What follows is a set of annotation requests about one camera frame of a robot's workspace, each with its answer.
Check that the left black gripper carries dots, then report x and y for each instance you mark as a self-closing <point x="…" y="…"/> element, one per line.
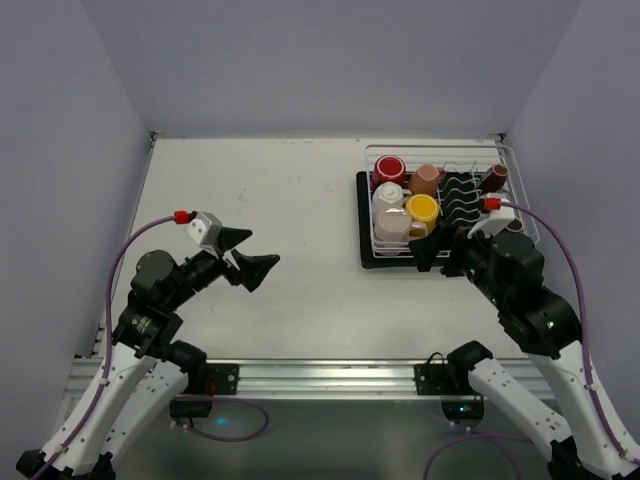
<point x="228" y="265"/>

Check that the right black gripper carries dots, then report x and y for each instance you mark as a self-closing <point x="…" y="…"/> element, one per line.
<point x="451" y="254"/>

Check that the pale pink mug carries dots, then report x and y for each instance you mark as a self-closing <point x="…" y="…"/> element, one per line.
<point x="395" y="224"/>

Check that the yellow mug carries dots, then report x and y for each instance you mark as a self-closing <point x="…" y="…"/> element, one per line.
<point x="423" y="208"/>

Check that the white faceted mug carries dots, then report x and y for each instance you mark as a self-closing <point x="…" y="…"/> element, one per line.
<point x="388" y="194"/>

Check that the salmon pink mug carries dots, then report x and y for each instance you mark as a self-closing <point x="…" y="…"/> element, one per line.
<point x="426" y="179"/>

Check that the red mug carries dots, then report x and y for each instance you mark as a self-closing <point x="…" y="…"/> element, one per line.
<point x="388" y="169"/>

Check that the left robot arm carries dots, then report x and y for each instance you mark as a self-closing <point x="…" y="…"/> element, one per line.
<point x="145" y="367"/>

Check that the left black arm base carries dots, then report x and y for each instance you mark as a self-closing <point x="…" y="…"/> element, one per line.
<point x="205" y="383"/>

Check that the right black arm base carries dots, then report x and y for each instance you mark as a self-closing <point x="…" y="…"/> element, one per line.
<point x="446" y="377"/>

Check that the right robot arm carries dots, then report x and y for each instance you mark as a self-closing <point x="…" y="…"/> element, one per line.
<point x="585" y="438"/>

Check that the black drain tray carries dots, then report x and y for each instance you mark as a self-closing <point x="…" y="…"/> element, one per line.
<point x="459" y="198"/>

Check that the dark brown cup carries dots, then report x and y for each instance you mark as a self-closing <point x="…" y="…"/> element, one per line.
<point x="493" y="179"/>

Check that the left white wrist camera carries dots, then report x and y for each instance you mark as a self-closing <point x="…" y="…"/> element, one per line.
<point x="204" y="230"/>

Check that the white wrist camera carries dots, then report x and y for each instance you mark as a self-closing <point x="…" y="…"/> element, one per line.
<point x="495" y="215"/>
<point x="204" y="230"/>

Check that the white wire dish rack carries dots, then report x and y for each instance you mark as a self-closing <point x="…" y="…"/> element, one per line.
<point x="464" y="163"/>

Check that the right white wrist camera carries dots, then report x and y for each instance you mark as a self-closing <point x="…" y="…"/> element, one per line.
<point x="495" y="215"/>

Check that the aluminium mounting rail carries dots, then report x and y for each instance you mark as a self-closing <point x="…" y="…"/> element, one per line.
<point x="332" y="379"/>

